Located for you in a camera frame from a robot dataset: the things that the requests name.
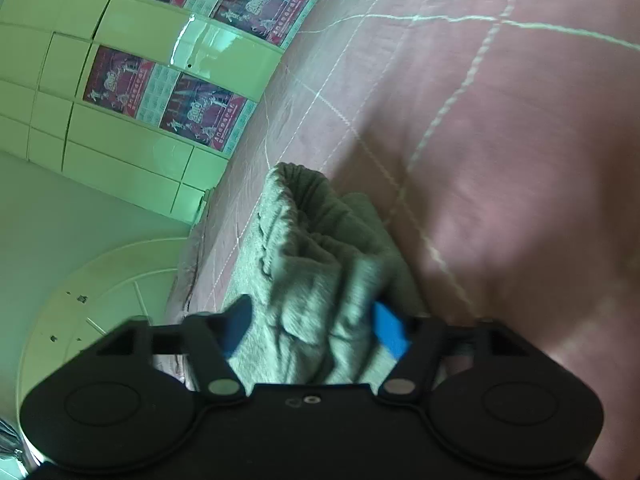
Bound pale green wardrobe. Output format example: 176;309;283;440
1;0;317;223

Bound left red poster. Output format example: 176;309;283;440
82;46;256;156

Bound cream curved headboard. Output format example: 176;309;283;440
14;231;194;430

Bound pink quilted bedspread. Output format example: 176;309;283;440
167;0;639;479

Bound grey-green knit pants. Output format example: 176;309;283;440
224;162;427;388

